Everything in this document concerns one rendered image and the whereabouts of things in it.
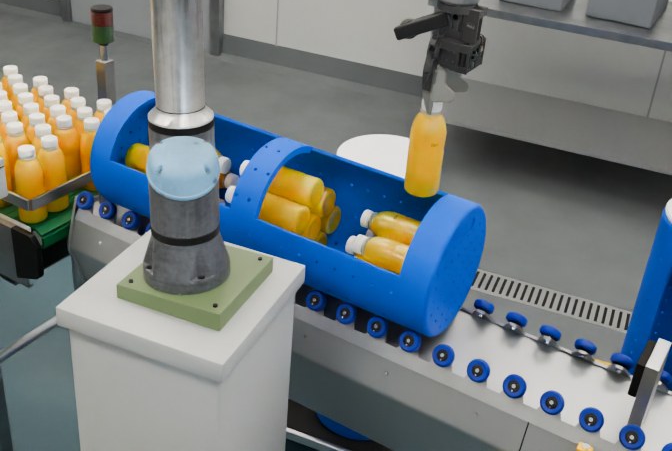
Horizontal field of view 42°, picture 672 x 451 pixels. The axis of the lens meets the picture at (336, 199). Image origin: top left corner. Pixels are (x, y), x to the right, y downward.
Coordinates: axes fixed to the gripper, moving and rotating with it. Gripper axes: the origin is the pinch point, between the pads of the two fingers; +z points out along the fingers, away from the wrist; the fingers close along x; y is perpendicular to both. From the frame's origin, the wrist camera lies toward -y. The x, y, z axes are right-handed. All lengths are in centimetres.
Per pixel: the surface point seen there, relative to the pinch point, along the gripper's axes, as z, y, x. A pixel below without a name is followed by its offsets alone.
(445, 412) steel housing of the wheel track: 57, 18, -14
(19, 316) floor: 143, -164, 27
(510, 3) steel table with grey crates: 53, -75, 252
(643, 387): 39, 51, -5
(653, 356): 34, 51, -2
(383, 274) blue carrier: 30.6, 1.2, -14.4
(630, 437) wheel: 46, 52, -11
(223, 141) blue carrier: 32, -59, 13
